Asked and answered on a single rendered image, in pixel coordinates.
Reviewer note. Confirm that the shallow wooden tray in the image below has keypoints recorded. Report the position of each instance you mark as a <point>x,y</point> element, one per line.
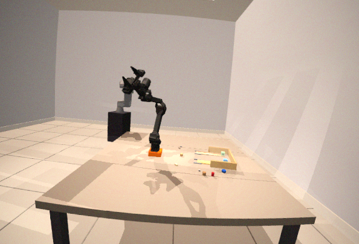
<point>222,157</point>

